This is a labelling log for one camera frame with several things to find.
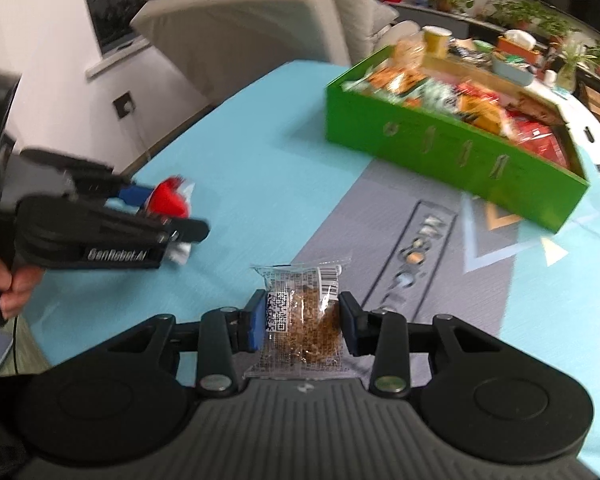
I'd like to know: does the clear packet of brown snack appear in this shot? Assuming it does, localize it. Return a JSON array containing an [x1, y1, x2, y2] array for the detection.
[[243, 255, 356, 380]]

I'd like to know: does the red white blue packet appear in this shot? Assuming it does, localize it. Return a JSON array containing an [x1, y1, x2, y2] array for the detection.
[[147, 176, 197, 265]]

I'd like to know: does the pile of mixed snack packets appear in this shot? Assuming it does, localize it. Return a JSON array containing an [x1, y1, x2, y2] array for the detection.
[[345, 35, 576, 166]]

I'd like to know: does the grey sofa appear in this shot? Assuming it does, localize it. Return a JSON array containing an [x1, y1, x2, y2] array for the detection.
[[130, 0, 401, 96]]

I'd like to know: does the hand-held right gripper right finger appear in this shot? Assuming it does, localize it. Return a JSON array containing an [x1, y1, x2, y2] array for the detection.
[[337, 291, 506, 397]]

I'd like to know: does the glass vase with spider plant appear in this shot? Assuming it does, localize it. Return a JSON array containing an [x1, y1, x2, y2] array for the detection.
[[555, 40, 598, 93]]

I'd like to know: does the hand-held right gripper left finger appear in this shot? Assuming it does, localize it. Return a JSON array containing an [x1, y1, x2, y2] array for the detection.
[[107, 289, 268, 393]]

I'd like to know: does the teal plastic basin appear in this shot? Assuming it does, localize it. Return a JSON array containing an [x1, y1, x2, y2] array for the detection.
[[491, 52, 536, 86]]

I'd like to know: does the dark framed window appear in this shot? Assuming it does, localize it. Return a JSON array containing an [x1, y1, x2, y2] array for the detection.
[[77, 0, 166, 56]]

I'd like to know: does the yellow canister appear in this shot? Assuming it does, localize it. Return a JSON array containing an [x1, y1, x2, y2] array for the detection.
[[422, 25, 453, 58]]

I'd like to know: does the orange tissue box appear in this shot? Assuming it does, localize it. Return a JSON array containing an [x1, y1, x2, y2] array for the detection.
[[496, 30, 541, 53]]

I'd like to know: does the person's left hand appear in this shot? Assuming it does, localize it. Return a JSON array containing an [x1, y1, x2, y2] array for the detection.
[[0, 242, 45, 319]]

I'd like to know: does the black wall socket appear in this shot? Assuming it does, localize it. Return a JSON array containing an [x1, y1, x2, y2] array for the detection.
[[112, 91, 136, 120]]

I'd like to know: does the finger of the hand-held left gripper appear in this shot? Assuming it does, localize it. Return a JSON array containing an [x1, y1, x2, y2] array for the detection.
[[17, 149, 153, 213], [145, 215, 211, 247]]

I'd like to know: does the green cardboard box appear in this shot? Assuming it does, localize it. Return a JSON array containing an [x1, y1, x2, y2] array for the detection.
[[325, 45, 591, 233]]

